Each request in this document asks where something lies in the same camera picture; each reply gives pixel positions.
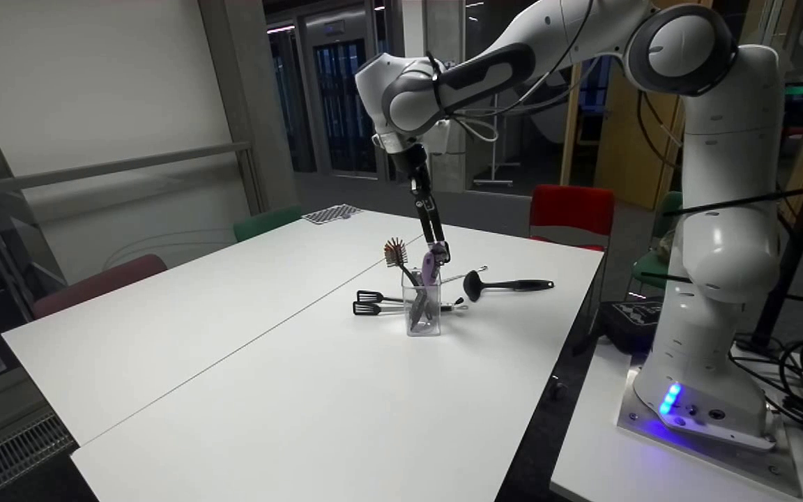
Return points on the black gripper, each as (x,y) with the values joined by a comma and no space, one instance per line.
(413,164)

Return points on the black can opener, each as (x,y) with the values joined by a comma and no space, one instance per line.
(440,260)

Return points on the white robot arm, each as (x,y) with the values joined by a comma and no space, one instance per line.
(724,238)

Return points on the clear plastic utensil holder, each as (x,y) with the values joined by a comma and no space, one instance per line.
(427,324)

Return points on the black plastic ladle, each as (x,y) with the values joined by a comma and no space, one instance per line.
(475,287)

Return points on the metal tongs black tips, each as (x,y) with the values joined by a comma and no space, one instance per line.
(371,302)

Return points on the green chair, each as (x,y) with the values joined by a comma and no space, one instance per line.
(267,221)

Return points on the dark red chair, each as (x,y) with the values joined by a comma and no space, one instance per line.
(101,284)

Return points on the purple handled utensil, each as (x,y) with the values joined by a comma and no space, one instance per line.
(427,288)

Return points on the brown handled utensil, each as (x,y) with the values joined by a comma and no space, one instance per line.
(396,257)

